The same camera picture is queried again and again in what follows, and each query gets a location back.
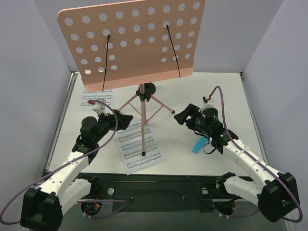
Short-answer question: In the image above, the sheet music page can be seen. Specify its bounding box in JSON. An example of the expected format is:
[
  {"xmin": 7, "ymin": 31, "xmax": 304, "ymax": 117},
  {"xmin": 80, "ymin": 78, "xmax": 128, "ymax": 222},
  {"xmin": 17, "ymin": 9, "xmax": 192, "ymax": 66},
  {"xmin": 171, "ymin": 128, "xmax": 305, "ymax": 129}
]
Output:
[
  {"xmin": 116, "ymin": 119, "xmax": 165, "ymax": 175},
  {"xmin": 79, "ymin": 89, "xmax": 114, "ymax": 111}
]

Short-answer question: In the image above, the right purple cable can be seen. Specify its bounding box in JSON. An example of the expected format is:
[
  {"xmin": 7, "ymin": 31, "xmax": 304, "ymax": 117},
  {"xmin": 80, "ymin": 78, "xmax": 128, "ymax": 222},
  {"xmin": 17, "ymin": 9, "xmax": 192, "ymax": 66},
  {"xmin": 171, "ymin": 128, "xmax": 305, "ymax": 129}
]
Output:
[{"xmin": 208, "ymin": 85, "xmax": 303, "ymax": 222}]

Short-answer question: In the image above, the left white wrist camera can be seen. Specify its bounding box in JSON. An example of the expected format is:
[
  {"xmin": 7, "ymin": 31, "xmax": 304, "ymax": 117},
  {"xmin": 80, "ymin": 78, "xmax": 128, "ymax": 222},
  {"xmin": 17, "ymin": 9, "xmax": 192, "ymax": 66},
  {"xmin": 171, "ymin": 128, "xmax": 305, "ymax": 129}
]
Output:
[{"xmin": 88, "ymin": 98, "xmax": 108, "ymax": 116}]

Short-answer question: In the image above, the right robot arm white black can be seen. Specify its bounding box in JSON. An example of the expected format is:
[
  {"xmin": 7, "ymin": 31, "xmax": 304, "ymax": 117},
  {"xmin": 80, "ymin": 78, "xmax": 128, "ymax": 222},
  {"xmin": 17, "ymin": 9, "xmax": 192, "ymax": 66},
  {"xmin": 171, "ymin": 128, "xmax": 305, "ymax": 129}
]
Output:
[{"xmin": 174, "ymin": 104, "xmax": 300, "ymax": 222}]

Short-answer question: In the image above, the black microphone desk stand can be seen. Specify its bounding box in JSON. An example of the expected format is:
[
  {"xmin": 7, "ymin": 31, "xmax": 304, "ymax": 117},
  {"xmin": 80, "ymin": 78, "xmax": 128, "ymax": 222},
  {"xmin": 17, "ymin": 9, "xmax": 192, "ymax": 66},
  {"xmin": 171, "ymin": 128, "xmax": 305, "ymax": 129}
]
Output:
[{"xmin": 136, "ymin": 82, "xmax": 156, "ymax": 98}]

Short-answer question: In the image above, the pink perforated music stand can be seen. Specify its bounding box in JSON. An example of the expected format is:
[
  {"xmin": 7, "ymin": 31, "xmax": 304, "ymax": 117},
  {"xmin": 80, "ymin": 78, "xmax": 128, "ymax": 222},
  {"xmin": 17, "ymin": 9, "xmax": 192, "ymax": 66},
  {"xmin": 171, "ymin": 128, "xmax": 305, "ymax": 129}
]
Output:
[{"xmin": 56, "ymin": 0, "xmax": 207, "ymax": 157}]

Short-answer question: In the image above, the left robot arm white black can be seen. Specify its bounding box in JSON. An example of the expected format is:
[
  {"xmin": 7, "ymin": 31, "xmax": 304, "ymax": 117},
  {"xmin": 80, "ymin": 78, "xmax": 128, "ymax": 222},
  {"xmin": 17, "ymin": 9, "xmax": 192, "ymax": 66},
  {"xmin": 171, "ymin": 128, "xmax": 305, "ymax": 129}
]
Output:
[{"xmin": 20, "ymin": 110, "xmax": 133, "ymax": 231}]

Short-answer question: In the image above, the blue toy microphone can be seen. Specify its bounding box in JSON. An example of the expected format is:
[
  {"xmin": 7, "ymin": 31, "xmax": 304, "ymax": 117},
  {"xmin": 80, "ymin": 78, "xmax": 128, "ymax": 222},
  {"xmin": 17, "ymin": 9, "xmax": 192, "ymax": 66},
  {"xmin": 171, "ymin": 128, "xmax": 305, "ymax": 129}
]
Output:
[{"xmin": 192, "ymin": 137, "xmax": 208, "ymax": 154}]

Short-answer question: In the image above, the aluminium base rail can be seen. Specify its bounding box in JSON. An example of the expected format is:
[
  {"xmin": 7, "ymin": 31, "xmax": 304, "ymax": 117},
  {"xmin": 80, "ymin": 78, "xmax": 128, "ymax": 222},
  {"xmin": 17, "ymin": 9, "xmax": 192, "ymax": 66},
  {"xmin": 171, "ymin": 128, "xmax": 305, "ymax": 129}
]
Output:
[{"xmin": 83, "ymin": 180, "xmax": 261, "ymax": 201}]

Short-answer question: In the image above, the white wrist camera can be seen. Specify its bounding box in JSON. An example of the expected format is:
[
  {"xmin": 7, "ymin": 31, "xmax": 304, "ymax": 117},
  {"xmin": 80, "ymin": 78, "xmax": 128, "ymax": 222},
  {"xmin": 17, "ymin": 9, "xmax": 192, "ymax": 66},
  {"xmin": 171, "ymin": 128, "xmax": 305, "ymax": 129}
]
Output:
[
  {"xmin": 201, "ymin": 96, "xmax": 215, "ymax": 111},
  {"xmin": 88, "ymin": 98, "xmax": 108, "ymax": 116}
]

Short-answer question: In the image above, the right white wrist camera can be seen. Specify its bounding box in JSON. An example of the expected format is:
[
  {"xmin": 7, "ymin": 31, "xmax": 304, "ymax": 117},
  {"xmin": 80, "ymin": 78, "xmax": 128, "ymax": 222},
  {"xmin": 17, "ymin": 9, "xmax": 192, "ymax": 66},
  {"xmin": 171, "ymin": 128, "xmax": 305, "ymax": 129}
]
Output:
[{"xmin": 201, "ymin": 96, "xmax": 215, "ymax": 111}]

